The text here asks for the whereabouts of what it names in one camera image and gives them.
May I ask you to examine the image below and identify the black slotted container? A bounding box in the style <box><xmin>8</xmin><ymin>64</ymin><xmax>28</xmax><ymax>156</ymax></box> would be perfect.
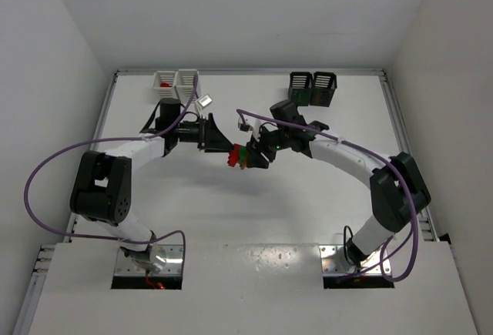
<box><xmin>310</xmin><ymin>72</ymin><xmax>337</xmax><ymax>107</ymax></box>
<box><xmin>288</xmin><ymin>72</ymin><xmax>313</xmax><ymax>106</ymax></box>

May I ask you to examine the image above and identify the red lego brick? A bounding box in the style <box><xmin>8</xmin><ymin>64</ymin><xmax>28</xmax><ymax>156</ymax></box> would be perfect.
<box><xmin>227</xmin><ymin>144</ymin><xmax>240</xmax><ymax>167</ymax></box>

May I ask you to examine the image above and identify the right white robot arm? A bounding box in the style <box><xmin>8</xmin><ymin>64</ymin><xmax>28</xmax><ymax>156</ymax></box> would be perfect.
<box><xmin>238</xmin><ymin>100</ymin><xmax>431</xmax><ymax>266</ymax></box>

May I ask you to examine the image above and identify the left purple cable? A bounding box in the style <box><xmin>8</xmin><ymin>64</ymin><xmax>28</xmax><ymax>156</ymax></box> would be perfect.
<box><xmin>23</xmin><ymin>79</ymin><xmax>201</xmax><ymax>253</ymax></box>

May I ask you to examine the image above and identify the metal base plate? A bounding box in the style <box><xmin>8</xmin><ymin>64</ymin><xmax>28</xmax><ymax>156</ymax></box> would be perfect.
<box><xmin>113</xmin><ymin>243</ymin><xmax>184</xmax><ymax>277</ymax></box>
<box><xmin>319</xmin><ymin>244</ymin><xmax>392</xmax><ymax>277</ymax></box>

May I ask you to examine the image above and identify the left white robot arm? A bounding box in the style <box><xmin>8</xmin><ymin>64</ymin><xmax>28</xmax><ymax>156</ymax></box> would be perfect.
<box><xmin>69</xmin><ymin>99</ymin><xmax>233</xmax><ymax>253</ymax></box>

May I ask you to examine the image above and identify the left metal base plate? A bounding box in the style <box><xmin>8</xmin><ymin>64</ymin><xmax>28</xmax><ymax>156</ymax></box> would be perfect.
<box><xmin>113</xmin><ymin>243</ymin><xmax>184</xmax><ymax>277</ymax></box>

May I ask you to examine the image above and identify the left black slotted container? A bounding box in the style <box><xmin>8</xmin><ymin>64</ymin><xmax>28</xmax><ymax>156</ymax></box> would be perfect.
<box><xmin>288</xmin><ymin>72</ymin><xmax>313</xmax><ymax>106</ymax></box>

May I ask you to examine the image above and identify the right black slotted container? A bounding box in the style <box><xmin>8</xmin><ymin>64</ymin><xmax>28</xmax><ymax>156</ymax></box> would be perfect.
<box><xmin>310</xmin><ymin>72</ymin><xmax>337</xmax><ymax>107</ymax></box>

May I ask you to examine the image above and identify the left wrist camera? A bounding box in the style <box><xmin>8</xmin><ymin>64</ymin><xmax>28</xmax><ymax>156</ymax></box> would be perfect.
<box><xmin>195</xmin><ymin>94</ymin><xmax>213</xmax><ymax>111</ymax></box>

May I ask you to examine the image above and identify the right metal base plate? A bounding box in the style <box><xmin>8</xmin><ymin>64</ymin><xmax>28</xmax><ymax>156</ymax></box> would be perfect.
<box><xmin>319</xmin><ymin>244</ymin><xmax>392</xmax><ymax>277</ymax></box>

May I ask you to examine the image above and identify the white slotted container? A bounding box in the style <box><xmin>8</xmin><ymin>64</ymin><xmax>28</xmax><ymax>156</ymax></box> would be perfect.
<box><xmin>153</xmin><ymin>70</ymin><xmax>178</xmax><ymax>99</ymax></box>
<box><xmin>174</xmin><ymin>69</ymin><xmax>201</xmax><ymax>104</ymax></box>

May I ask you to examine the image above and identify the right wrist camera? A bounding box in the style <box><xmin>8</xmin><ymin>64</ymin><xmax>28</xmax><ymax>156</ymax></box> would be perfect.
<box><xmin>238</xmin><ymin>117</ymin><xmax>262</xmax><ymax>140</ymax></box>

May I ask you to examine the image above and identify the right white slotted container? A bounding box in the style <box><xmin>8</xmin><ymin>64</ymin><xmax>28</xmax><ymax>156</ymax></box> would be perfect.
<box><xmin>174</xmin><ymin>69</ymin><xmax>201</xmax><ymax>104</ymax></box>

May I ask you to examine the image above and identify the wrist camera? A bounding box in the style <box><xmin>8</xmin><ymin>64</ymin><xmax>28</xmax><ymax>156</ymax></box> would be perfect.
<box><xmin>195</xmin><ymin>94</ymin><xmax>213</xmax><ymax>111</ymax></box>
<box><xmin>238</xmin><ymin>117</ymin><xmax>262</xmax><ymax>140</ymax></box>

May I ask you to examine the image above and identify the left white slotted container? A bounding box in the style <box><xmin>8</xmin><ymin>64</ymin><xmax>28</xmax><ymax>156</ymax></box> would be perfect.
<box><xmin>153</xmin><ymin>70</ymin><xmax>178</xmax><ymax>99</ymax></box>

